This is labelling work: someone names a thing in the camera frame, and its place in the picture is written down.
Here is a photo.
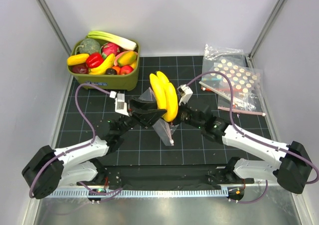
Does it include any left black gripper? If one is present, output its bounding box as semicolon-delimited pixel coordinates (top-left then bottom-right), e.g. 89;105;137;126
115;96;165;137

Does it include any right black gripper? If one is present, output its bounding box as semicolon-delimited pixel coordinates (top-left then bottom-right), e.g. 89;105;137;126
159;99;203;130

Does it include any clear pink zip bag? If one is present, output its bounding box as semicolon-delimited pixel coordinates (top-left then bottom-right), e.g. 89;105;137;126
139;87;179;146

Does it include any yellow banana bunch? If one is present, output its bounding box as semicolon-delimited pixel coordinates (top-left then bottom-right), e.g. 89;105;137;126
149;71;178;122

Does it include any orange yellow mango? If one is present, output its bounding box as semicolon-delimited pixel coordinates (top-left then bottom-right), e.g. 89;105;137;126
117;51;137;67

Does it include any red bell pepper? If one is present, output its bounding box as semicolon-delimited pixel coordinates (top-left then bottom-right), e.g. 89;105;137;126
86;52;104;69

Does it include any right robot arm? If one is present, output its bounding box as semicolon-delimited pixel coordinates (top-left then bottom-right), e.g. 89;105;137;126
174;103;312;194

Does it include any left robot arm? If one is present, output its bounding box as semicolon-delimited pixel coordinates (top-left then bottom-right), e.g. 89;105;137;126
21;98;167;200

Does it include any stack of dotted zip bags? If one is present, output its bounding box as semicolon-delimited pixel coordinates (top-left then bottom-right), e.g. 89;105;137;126
199;44;266;116

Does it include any black grid mat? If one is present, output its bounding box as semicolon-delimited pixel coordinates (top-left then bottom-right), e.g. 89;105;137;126
56;56;255;166

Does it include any olive green plastic basket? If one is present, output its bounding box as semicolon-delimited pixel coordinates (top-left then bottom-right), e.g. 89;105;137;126
67;39;140;91

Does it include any yellow lemon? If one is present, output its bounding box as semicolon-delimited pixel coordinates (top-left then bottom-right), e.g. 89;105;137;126
130;60;137;69

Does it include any orange fruit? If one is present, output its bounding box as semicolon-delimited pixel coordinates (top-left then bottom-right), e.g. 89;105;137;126
112;66;121;74

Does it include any dark purple plum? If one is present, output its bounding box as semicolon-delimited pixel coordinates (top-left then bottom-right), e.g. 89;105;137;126
105;68;117;75

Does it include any small yellow banana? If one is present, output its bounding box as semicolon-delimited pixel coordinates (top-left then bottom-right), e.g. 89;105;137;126
88;54;115;75

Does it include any green white leek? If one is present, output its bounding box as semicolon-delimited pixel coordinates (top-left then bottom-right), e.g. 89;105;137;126
87;30;137;51

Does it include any pink dragon fruit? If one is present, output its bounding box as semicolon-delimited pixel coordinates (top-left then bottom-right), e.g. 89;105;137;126
100;42;121;59

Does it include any dark red apple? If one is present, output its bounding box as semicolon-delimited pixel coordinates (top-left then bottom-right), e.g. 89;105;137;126
71;63;89;74

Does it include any yellow squash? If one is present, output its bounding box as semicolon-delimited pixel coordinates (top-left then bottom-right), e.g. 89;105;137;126
67;53;90;66

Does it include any green melon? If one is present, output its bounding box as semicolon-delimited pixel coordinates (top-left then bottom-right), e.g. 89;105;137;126
75;38;101;55

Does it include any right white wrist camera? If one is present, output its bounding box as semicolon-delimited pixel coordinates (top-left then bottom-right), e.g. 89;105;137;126
177;84;193;106

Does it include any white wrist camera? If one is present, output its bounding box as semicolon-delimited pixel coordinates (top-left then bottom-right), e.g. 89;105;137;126
177;84;193;106
115;93;129;116

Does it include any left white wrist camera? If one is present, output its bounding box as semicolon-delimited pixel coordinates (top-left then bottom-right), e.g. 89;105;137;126
115;93;129;116

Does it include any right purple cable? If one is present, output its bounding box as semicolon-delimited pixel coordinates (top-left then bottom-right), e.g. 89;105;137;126
185;71;319;205

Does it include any purple cable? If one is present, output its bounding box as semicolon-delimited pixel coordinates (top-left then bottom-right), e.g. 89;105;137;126
185;71;319;205
28;83;124;203

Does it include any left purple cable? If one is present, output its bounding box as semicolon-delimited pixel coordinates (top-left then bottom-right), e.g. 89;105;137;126
28;83;124;203

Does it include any slotted cable duct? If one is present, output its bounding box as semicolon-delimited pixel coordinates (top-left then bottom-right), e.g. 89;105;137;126
47;187;228;199

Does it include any right aluminium frame post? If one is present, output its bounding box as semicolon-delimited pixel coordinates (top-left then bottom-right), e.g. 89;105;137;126
248;0;288;60

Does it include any aluminium frame post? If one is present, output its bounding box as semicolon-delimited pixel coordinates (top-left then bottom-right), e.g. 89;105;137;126
36;0;72;55
248;0;288;60

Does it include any left aluminium frame post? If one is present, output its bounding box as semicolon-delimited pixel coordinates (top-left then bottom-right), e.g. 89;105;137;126
36;0;72;55

